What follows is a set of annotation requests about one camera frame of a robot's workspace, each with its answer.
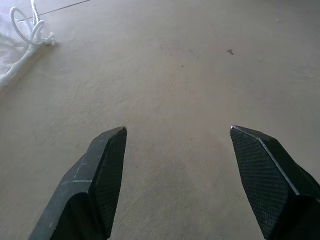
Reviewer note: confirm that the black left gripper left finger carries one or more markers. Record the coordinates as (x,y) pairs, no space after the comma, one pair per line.
(92,180)

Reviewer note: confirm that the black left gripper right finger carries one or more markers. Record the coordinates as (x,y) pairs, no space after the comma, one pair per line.
(270,180)

